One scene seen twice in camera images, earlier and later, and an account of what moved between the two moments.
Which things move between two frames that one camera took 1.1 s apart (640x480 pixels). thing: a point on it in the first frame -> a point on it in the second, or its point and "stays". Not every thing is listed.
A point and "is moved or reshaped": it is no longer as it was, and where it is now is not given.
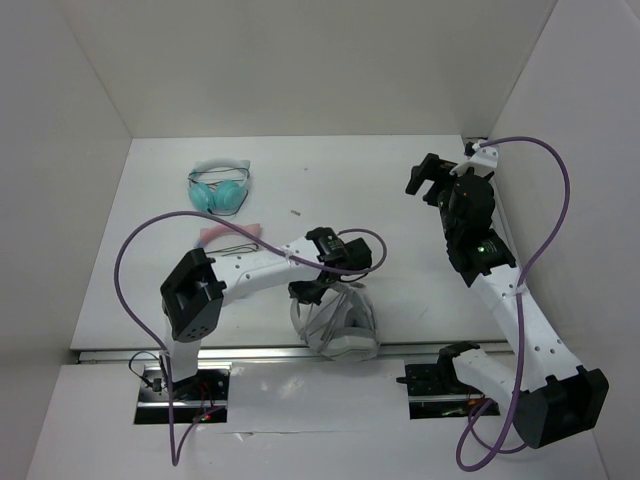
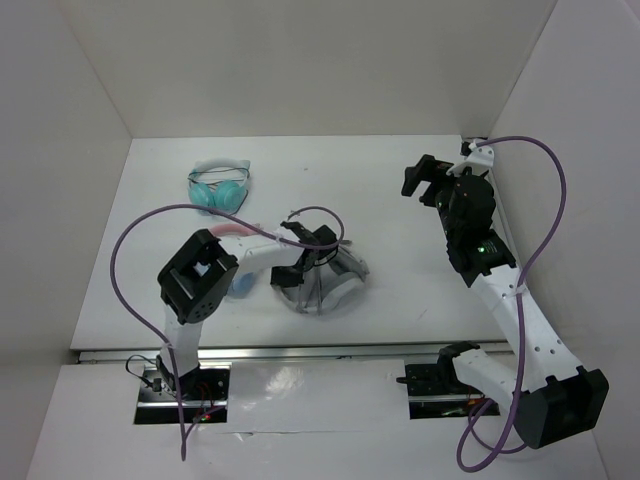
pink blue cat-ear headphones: x=219 y=230 stays
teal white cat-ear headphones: x=219 y=185 stays
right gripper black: x=431 y=168 stays
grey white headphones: x=342 y=326 is moved or reshaped
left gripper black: x=303 y=294 -> x=276 y=279
